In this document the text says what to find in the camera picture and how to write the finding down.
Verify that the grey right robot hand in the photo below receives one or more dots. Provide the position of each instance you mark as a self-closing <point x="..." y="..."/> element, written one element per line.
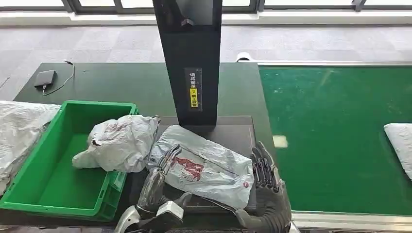
<point x="272" y="205"/>

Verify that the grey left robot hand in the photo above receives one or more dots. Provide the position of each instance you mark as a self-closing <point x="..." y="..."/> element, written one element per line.
<point x="153" y="189"/>

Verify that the white parcel with maroon smear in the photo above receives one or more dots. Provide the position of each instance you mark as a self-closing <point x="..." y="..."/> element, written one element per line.
<point x="125" y="144"/>

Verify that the grey parcel with red print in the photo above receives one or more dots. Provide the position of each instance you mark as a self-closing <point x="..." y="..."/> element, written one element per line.
<point x="212" y="154"/>

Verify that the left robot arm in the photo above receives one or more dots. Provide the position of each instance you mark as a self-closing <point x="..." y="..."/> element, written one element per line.
<point x="127" y="220"/>

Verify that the white label on crate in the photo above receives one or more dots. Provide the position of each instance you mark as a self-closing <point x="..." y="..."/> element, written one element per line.
<point x="118" y="180"/>

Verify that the green plastic crate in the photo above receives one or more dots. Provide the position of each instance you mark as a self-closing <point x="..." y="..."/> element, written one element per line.
<point x="58" y="186"/>

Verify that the green conveyor belt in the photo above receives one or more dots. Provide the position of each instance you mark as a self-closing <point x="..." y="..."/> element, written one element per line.
<point x="331" y="128"/>

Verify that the black yellow warning label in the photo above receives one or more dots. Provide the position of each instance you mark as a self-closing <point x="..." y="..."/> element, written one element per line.
<point x="194" y="91"/>

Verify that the large white woven sack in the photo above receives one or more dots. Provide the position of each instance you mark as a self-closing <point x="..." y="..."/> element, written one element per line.
<point x="19" y="135"/>

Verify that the plain white parcel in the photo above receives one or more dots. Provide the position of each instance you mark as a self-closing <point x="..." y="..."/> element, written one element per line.
<point x="402" y="141"/>

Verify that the black scanner column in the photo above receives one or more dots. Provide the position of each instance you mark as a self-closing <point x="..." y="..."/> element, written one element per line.
<point x="193" y="48"/>

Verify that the white conveyor roller end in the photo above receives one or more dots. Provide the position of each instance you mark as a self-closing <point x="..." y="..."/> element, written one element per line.
<point x="243" y="57"/>

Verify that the black power bank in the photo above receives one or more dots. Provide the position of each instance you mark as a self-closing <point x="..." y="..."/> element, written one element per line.
<point x="44" y="78"/>

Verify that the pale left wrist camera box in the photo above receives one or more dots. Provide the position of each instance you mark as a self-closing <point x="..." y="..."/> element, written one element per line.
<point x="169" y="210"/>

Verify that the silver conveyor side rail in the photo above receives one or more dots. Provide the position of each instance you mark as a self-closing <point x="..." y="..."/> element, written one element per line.
<point x="354" y="222"/>
<point x="334" y="63"/>

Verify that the dark window frame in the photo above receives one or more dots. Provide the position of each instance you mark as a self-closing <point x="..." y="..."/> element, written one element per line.
<point x="72" y="5"/>

